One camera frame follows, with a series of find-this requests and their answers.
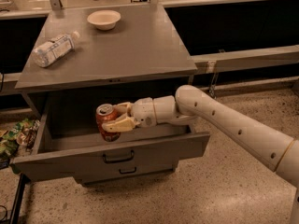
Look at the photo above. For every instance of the grey drawer cabinet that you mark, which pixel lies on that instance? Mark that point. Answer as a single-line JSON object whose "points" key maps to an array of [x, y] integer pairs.
{"points": [[144, 46]]}

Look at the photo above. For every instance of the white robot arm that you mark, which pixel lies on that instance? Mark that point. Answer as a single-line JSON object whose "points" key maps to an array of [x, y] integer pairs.
{"points": [[274, 149]]}

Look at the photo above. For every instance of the black metal stand leg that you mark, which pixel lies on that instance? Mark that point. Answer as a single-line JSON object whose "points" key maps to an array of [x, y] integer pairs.
{"points": [[14, 216]]}

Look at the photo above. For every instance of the clear plastic water bottle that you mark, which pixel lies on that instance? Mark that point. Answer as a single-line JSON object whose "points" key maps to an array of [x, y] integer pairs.
{"points": [[54, 49]]}

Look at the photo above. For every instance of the black lower drawer handle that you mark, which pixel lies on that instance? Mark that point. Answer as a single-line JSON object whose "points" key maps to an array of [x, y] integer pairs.
{"points": [[127, 171]]}

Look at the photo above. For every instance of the red coke can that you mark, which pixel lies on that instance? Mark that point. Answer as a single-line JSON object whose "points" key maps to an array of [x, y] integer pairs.
{"points": [[103, 114]]}

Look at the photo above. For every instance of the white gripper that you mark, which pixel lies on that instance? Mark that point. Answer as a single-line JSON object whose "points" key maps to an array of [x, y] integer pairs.
{"points": [[142, 112]]}

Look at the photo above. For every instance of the open grey top drawer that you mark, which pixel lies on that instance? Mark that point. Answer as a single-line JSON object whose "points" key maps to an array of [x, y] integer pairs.
{"points": [[68, 142]]}

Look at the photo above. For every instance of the black top drawer handle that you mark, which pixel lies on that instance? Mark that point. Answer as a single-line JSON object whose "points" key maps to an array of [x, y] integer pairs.
{"points": [[112, 160]]}

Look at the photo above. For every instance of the white paper bowl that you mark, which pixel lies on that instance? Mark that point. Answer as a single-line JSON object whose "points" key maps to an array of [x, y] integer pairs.
{"points": [[104, 20]]}

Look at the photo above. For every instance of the black drawer handle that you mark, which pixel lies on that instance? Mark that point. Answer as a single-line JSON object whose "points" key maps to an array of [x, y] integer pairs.
{"points": [[127, 171], [112, 160]]}

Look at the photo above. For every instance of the green snack bag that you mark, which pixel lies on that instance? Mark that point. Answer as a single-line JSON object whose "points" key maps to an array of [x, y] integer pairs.
{"points": [[23, 134]]}

